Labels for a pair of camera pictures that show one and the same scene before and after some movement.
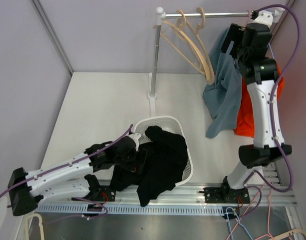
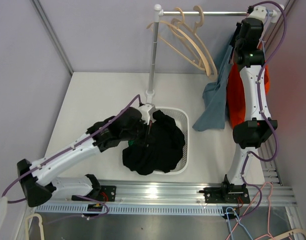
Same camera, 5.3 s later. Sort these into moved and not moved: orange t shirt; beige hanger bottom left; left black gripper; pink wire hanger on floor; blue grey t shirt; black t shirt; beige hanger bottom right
Moved: left black gripper; blue grey t shirt; black t shirt; orange t shirt
Not moved: pink wire hanger on floor; beige hanger bottom right; beige hanger bottom left
